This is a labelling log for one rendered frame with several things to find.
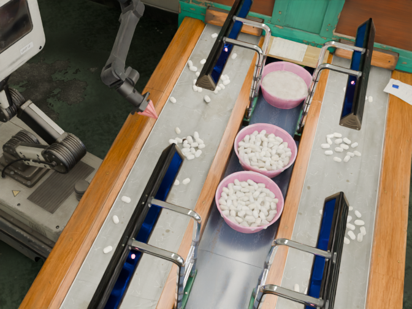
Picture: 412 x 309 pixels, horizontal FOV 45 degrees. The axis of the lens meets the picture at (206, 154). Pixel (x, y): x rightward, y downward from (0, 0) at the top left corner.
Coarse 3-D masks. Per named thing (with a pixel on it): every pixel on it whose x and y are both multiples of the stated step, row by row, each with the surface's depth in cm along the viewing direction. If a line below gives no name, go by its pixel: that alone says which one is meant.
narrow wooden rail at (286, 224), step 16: (320, 80) 242; (320, 96) 235; (304, 128) 221; (304, 144) 215; (304, 160) 210; (304, 176) 205; (288, 192) 199; (288, 208) 194; (288, 224) 190; (272, 272) 177; (272, 304) 169
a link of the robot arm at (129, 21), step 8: (136, 8) 212; (144, 8) 216; (120, 16) 219; (128, 16) 211; (136, 16) 214; (128, 24) 210; (136, 24) 214; (120, 32) 206; (128, 32) 208; (120, 40) 203; (128, 40) 207; (112, 48) 203; (120, 48) 201; (128, 48) 205; (112, 56) 199; (120, 56) 199; (112, 64) 194; (120, 64) 197; (104, 72) 195; (112, 72) 192; (104, 80) 196; (112, 80) 195
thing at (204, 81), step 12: (240, 0) 219; (252, 0) 228; (240, 12) 217; (228, 24) 208; (240, 24) 215; (228, 36) 204; (216, 48) 198; (228, 48) 204; (216, 60) 194; (204, 72) 190; (216, 72) 194; (204, 84) 191; (216, 84) 192
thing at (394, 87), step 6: (390, 84) 244; (396, 84) 244; (402, 84) 244; (384, 90) 241; (390, 90) 241; (396, 90) 241; (402, 90) 241; (408, 90) 242; (402, 96) 239; (408, 96) 239; (408, 102) 236
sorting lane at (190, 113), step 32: (192, 96) 232; (224, 96) 234; (160, 128) 218; (192, 128) 220; (224, 128) 221; (192, 160) 209; (128, 192) 196; (192, 192) 199; (160, 224) 188; (96, 256) 178; (128, 288) 172; (160, 288) 173
